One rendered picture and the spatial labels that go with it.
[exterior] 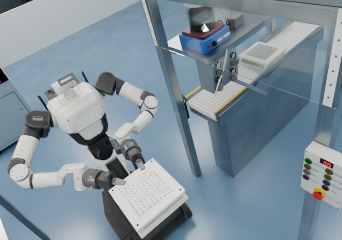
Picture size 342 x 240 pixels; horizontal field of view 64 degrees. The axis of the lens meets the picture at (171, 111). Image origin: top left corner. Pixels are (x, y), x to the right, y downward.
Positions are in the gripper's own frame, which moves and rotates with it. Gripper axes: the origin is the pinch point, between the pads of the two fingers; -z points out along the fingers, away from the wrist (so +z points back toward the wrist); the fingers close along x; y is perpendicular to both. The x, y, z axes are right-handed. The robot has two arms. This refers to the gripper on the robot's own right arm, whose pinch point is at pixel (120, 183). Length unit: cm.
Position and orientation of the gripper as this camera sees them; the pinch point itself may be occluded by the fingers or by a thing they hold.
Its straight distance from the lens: 126.9
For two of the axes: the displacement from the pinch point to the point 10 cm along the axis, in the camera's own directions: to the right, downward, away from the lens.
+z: -9.1, -0.5, 4.1
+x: 2.3, 7.5, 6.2
